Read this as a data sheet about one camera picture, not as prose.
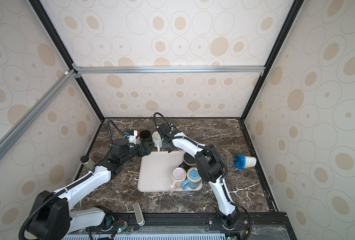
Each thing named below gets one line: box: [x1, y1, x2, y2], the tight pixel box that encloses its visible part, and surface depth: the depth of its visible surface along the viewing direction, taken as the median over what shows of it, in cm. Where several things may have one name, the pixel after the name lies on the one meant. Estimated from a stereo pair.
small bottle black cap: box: [80, 155, 96, 168], surface depth 89 cm
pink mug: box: [169, 167, 187, 193], surface depth 79 cm
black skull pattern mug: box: [179, 152, 197, 171], surface depth 85 cm
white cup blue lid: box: [233, 154, 257, 170], surface depth 91 cm
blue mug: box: [182, 167, 202, 190], surface depth 80 cm
